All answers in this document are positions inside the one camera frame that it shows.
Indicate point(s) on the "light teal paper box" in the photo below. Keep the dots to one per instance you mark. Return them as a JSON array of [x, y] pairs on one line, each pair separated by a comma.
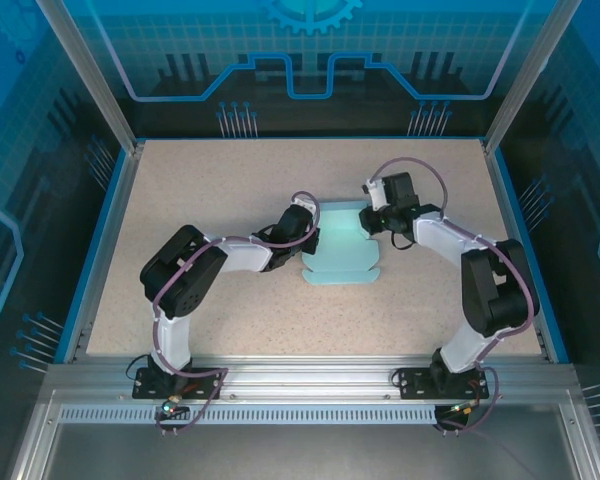
[[342, 250]]

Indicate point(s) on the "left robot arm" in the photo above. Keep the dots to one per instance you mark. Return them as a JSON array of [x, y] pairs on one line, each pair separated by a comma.
[[190, 275]]

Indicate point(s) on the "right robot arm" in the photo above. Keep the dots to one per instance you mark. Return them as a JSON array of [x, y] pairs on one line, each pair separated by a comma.
[[495, 285]]

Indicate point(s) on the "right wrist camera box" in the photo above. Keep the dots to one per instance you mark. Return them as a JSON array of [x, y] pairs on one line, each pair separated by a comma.
[[376, 192]]

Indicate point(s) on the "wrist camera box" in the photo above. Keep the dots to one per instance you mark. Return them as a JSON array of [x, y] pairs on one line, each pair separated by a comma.
[[305, 202], [376, 192]]

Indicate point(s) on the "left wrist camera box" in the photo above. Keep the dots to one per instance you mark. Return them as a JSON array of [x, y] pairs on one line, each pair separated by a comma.
[[305, 202]]

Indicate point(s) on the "aluminium side rail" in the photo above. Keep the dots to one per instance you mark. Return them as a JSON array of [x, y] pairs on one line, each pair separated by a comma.
[[105, 240], [505, 200]]

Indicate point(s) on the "aluminium frame beam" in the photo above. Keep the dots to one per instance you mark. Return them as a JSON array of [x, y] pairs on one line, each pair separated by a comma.
[[305, 372]]

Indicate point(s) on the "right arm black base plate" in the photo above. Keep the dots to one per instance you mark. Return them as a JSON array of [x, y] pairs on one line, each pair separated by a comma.
[[410, 382]]

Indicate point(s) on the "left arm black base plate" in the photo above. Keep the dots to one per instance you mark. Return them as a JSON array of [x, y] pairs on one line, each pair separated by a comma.
[[205, 382]]

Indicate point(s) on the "aluminium frame post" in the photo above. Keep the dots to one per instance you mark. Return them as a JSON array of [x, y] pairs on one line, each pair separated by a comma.
[[530, 75], [95, 75]]

